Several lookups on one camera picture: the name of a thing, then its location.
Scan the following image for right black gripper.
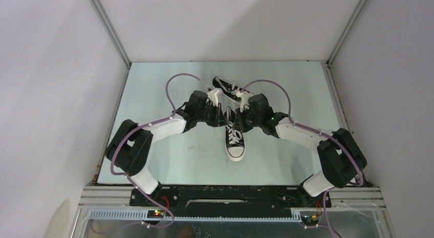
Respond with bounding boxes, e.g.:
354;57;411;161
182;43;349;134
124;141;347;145
232;105;263;134

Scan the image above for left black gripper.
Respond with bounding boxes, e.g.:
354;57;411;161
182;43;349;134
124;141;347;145
196;102;228;127

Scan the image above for black canvas sneaker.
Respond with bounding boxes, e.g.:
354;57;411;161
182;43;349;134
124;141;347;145
224;106;246;162
212;76;242;104

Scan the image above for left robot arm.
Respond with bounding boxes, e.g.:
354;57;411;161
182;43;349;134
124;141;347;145
105;89;226;206

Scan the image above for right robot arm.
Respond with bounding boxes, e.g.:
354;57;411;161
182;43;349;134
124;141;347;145
236;92;367;206

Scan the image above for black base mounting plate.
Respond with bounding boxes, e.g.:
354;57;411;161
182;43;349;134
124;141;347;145
129;185;332;218

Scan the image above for left controller board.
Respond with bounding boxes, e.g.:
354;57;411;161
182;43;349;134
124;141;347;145
146;210;165;219

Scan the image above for controller board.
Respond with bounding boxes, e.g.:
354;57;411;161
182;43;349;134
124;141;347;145
301;215;321;227
146;210;165;219

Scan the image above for right controller board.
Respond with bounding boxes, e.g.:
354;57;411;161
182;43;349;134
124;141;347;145
301;215;321;227

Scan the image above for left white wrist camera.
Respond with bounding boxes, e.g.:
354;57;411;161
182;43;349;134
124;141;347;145
207;88;222;107

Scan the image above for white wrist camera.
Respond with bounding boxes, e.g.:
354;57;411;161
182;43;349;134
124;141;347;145
207;88;222;107
236;91;253;113

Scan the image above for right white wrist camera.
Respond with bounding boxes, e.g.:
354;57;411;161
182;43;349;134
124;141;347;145
236;91;253;113

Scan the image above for aluminium frame rail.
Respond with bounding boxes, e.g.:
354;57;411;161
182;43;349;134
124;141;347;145
329;187;386;211

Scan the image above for grey slotted cable duct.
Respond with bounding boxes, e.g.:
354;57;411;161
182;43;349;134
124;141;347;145
88;209;301;223

